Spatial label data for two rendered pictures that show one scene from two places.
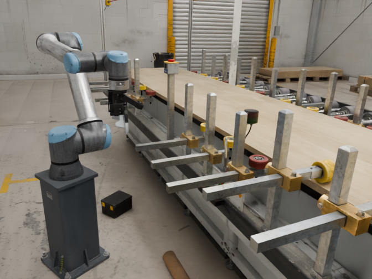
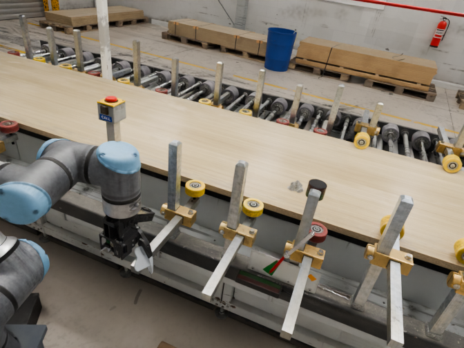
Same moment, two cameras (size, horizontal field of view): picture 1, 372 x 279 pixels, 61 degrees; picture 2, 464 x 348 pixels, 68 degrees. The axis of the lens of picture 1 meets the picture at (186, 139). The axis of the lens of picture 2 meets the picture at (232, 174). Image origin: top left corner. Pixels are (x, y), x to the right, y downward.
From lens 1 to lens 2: 1.07 m
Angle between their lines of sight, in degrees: 44
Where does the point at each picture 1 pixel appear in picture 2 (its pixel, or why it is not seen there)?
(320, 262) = (441, 326)
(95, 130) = (22, 265)
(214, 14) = not seen: outside the picture
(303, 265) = (413, 329)
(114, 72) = (126, 191)
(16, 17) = not seen: outside the picture
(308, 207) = (360, 257)
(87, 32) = not seen: outside the picture
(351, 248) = (412, 283)
